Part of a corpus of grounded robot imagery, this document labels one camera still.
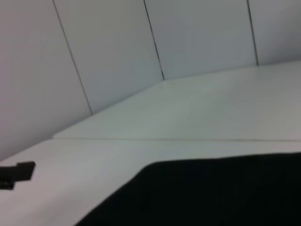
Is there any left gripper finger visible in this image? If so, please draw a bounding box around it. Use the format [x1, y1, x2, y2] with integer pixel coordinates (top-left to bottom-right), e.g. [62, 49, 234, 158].
[0, 161, 37, 190]

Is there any black shirt with FREE print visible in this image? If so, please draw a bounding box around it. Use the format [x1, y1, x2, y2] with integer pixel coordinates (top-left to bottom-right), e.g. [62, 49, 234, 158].
[75, 152, 301, 226]

